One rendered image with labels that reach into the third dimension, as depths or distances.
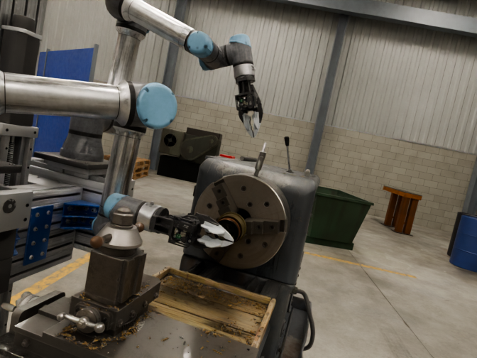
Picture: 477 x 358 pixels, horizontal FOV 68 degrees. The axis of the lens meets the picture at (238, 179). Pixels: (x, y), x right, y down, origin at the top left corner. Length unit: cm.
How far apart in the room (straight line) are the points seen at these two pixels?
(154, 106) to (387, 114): 1096
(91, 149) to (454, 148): 1168
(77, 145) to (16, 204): 46
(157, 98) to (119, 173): 28
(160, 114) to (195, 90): 1058
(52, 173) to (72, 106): 57
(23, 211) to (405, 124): 1140
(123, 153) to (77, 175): 33
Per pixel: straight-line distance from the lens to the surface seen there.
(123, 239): 63
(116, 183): 110
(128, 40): 152
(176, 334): 71
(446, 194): 1237
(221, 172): 133
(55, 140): 689
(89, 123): 138
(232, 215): 105
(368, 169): 1149
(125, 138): 109
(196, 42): 122
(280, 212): 114
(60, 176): 142
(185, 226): 90
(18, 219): 99
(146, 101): 92
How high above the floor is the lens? 133
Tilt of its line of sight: 6 degrees down
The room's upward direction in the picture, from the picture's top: 12 degrees clockwise
